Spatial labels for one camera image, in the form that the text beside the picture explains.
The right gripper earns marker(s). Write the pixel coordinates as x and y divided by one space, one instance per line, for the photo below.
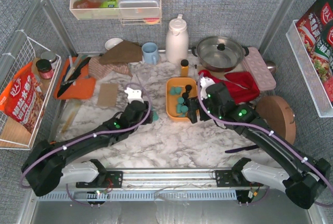
195 107

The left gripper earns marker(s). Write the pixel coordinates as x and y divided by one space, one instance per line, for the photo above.
146 110

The green coffee capsule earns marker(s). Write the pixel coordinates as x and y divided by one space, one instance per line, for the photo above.
184 109
178 90
179 108
172 91
155 116
180 100

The red cloth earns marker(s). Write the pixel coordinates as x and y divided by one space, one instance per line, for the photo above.
241 85

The black coffee capsule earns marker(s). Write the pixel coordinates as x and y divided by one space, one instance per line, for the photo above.
188 88
185 95

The tan felt coaster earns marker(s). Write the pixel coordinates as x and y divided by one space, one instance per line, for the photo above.
107 95

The orange storage basket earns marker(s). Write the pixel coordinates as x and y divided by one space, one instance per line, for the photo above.
172 100

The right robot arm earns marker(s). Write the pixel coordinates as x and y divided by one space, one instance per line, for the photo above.
301 177

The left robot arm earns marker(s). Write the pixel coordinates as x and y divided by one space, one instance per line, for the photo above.
43 167

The white mesh basket right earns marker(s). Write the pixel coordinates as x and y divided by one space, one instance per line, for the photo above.
317 92

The small orange bottle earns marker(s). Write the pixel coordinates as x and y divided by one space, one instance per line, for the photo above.
184 68

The steel pot with lid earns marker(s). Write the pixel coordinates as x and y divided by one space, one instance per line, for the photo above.
219 53

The pink egg tray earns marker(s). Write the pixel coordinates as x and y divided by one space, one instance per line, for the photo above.
255 65

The striped pink cloth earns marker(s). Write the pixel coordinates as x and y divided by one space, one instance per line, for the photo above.
98 71

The purple spatula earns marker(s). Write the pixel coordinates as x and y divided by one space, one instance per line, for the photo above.
236 150

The round wooden board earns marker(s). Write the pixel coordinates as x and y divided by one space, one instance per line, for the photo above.
279 116

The brown cloth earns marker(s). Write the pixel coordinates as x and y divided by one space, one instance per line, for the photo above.
124 52

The light blue mug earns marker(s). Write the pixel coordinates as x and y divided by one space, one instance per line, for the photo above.
150 53

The white thermos jug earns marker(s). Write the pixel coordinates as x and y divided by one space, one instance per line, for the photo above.
177 40

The white bowl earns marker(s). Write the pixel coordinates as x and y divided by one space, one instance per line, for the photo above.
111 43

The black kitchen knife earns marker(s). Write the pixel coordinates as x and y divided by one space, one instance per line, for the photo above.
65 84

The red lidded jar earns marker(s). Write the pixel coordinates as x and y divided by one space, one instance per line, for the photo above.
44 69

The silver lidded jar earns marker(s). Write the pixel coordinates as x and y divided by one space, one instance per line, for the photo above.
50 56

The clear plastic containers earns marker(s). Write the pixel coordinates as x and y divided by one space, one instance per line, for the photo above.
139 8

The orange snack bag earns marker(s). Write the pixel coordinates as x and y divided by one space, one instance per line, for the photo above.
22 99

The red seasoning packets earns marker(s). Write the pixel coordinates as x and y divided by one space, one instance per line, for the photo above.
315 30

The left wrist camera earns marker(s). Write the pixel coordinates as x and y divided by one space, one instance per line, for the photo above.
134 95

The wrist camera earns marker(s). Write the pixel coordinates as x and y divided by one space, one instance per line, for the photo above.
134 95
206 82

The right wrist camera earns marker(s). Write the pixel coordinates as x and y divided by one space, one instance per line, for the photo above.
206 82

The white wire basket left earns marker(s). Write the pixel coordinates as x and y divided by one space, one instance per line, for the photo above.
13 135

